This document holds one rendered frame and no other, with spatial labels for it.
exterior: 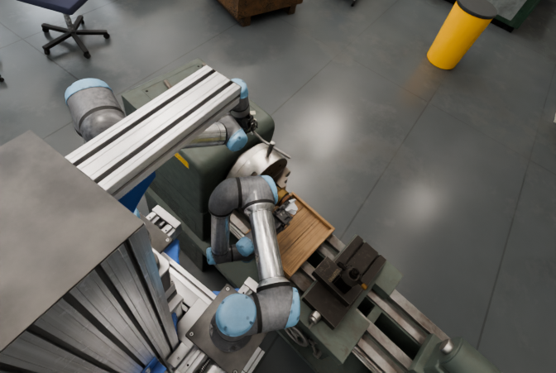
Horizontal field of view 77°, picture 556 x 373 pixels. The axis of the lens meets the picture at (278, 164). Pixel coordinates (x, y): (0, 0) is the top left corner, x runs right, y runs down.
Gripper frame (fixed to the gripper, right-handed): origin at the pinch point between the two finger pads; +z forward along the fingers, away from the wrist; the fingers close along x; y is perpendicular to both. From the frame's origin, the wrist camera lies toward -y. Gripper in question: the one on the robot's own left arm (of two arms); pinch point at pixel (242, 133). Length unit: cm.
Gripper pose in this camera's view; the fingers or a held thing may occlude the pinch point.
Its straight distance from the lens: 154.3
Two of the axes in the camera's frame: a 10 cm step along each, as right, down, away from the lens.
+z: 0.0, 4.2, 9.1
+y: 7.2, 6.2, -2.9
